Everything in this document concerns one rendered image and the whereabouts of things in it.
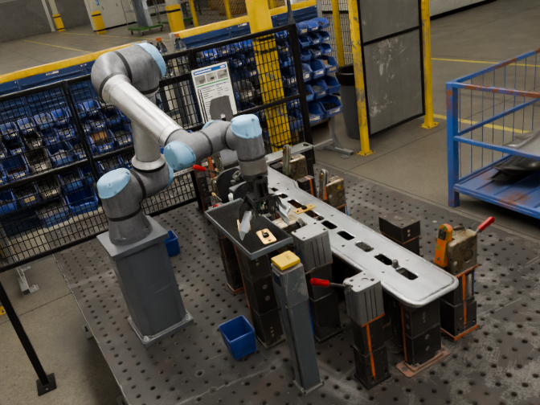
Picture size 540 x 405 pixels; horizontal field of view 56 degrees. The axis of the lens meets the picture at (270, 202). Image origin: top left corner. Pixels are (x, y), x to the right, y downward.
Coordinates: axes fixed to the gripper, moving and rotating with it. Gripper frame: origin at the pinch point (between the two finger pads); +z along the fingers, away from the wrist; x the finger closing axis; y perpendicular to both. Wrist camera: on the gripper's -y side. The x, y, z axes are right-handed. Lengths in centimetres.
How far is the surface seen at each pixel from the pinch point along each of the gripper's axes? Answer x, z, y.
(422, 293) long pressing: 32.7, 17.8, 29.1
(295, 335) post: -1.8, 25.3, 17.5
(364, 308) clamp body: 16.7, 18.5, 25.5
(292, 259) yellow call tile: 1.8, 1.8, 15.8
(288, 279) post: -0.7, 6.0, 18.0
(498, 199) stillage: 193, 98, -116
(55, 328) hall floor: -106, 118, -177
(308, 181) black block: 41, 19, -66
